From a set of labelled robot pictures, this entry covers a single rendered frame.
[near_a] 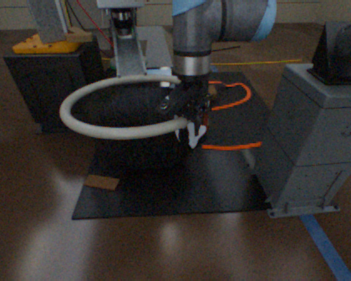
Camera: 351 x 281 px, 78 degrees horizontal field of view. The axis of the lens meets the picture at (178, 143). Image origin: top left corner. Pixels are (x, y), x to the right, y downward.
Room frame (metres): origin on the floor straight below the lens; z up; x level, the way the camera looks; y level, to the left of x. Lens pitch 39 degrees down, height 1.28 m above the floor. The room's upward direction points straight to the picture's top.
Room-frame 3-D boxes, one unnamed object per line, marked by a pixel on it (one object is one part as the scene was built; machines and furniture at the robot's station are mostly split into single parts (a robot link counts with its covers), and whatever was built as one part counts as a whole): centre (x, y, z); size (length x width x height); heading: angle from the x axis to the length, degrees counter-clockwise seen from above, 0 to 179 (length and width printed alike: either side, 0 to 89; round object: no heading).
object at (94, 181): (1.08, 0.58, 0.02); 0.25 x 0.10 x 0.01; 78
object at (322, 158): (1.06, -0.82, 0.43); 0.50 x 0.50 x 0.85; 6
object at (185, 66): (0.54, -0.03, 1.10); 0.10 x 0.09 x 0.05; 45
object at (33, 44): (2.04, 1.10, 0.76); 0.49 x 0.49 x 0.05; 3
